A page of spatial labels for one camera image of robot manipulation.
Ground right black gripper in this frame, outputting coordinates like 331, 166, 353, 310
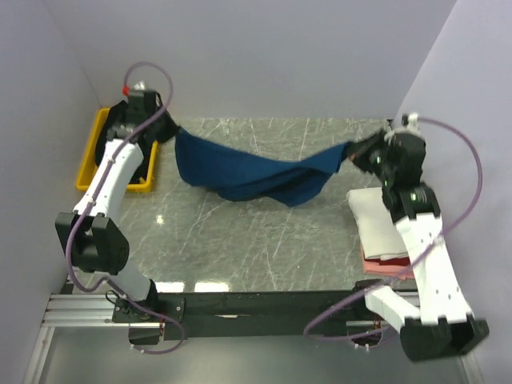
344, 127, 395, 183

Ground blue printed t-shirt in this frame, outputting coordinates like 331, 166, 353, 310
174, 130, 351, 207

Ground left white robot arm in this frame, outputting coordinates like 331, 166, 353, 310
55, 88, 179, 322

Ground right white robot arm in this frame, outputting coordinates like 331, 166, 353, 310
349, 130, 490, 362

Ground black t-shirt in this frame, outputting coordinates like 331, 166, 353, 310
94, 101, 152, 184

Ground yellow plastic bin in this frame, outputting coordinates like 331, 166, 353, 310
75, 107, 160, 194

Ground white folded t-shirt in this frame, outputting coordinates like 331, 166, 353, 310
346, 187, 408, 262

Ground red folded t-shirt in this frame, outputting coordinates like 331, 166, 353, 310
377, 258, 410, 266

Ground black base beam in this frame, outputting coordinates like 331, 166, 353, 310
111, 290, 401, 346

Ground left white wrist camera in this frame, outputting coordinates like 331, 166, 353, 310
122, 82, 150, 98

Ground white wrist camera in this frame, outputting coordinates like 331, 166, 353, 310
384, 113, 422, 142
122, 82, 150, 98

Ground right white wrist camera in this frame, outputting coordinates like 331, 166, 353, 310
384, 113, 422, 142

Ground aluminium rail frame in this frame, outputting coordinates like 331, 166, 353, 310
22, 279, 121, 384

